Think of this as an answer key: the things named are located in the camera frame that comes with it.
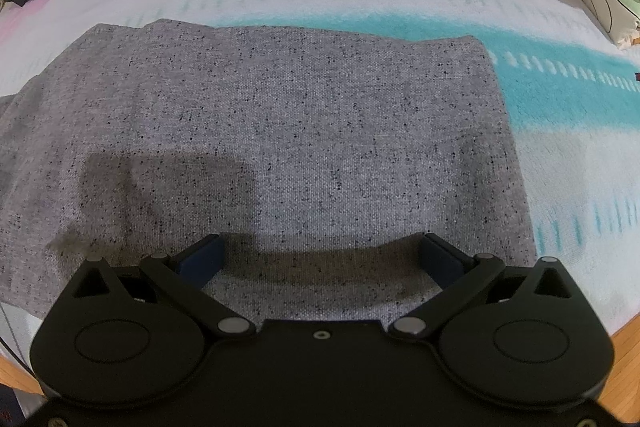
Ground grey speckled pants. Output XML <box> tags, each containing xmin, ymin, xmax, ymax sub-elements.
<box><xmin>0</xmin><ymin>19</ymin><xmax>539</xmax><ymax>324</ymax></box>

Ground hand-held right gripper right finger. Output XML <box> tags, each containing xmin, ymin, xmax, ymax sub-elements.
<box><xmin>389</xmin><ymin>232</ymin><xmax>574</xmax><ymax>339</ymax></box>

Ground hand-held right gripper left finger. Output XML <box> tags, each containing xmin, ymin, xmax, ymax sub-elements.
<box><xmin>70</xmin><ymin>234</ymin><xmax>257</xmax><ymax>339</ymax></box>

